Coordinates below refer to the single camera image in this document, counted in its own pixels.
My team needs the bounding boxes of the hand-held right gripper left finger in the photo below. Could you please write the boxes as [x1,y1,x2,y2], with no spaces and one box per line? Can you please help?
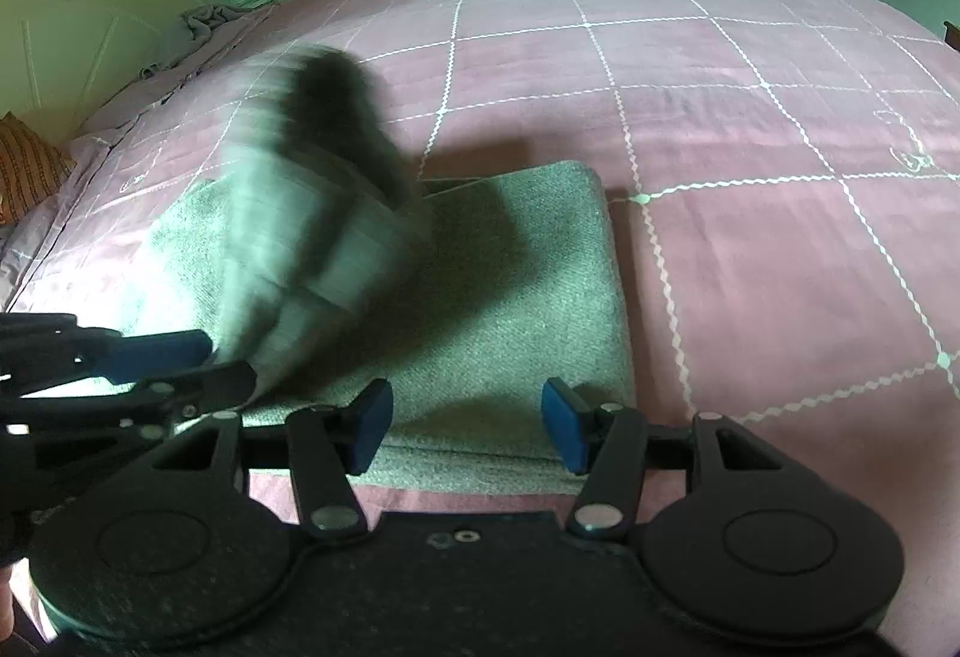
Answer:
[150,378,395,542]

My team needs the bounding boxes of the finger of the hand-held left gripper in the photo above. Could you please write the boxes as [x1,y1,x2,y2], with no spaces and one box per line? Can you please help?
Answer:
[0,360,258,439]
[0,313,215,385]

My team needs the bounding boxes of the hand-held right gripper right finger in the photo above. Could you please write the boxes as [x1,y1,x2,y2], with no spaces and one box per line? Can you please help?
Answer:
[541,377,788,542]

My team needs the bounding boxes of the green pants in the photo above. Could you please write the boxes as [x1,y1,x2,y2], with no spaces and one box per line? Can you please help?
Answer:
[124,46,639,497]

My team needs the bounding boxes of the lilac pillow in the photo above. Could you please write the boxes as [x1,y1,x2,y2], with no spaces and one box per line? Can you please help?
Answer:
[75,8,280,140]
[0,143,106,313]

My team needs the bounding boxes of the orange striped pillow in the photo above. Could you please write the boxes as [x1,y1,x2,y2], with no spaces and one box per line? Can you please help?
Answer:
[0,112,77,227]

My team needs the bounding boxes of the white headboard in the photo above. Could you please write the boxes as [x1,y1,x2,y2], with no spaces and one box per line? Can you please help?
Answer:
[0,0,220,134]

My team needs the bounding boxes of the grey crumpled cloth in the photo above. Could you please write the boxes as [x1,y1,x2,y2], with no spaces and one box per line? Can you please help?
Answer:
[178,3,254,64]

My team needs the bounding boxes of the bed with pink checked sheet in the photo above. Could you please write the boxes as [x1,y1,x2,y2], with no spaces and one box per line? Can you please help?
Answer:
[0,0,960,632]

